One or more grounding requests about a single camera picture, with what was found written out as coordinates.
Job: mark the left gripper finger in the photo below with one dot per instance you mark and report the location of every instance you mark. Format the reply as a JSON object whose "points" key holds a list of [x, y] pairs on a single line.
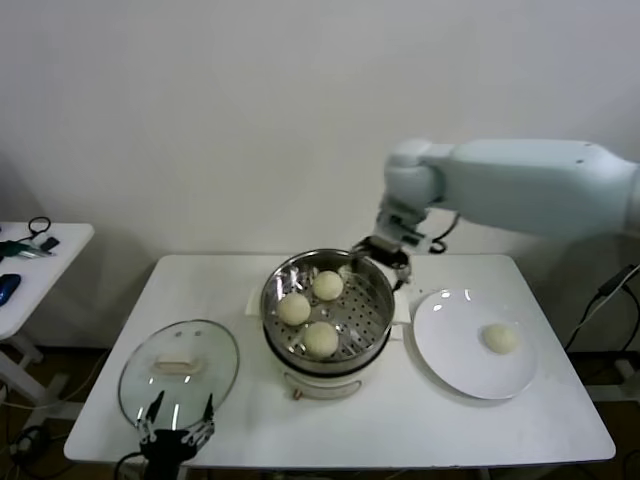
{"points": [[205, 425], [150, 417]]}

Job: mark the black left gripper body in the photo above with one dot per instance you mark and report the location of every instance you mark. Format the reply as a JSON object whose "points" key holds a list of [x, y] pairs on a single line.
{"points": [[167, 447]]}

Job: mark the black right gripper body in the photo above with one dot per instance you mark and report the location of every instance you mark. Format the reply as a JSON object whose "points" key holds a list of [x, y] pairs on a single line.
{"points": [[385, 250]]}

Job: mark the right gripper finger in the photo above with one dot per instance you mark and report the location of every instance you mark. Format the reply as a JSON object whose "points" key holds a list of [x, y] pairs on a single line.
{"points": [[359, 251], [404, 274]]}

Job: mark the white steamed baozi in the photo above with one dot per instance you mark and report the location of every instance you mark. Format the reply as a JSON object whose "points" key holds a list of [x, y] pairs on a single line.
{"points": [[501, 339], [320, 340], [327, 286], [294, 309]]}

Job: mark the pale right robot arm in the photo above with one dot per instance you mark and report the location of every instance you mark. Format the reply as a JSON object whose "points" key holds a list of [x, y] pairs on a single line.
{"points": [[525, 185]]}

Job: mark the stainless steel steamer basket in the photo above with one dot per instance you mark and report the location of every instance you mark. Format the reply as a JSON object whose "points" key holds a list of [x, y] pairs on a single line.
{"points": [[360, 320]]}

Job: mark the white round plate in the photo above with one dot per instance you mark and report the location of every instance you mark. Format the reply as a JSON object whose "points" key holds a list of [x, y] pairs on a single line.
{"points": [[450, 350]]}

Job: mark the cream electric cooker base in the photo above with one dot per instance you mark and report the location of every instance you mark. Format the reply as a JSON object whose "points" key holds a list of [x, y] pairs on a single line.
{"points": [[325, 387]]}

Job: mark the white side table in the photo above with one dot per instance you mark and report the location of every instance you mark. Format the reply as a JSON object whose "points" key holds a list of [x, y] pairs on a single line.
{"points": [[45, 285]]}

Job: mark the blue object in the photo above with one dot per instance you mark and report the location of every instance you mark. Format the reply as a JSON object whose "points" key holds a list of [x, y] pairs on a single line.
{"points": [[7, 290]]}

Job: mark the small black object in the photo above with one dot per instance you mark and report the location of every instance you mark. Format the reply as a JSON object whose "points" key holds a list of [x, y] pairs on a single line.
{"points": [[49, 244]]}

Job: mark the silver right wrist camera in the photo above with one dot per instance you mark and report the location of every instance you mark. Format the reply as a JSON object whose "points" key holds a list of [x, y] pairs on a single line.
{"points": [[400, 220]]}

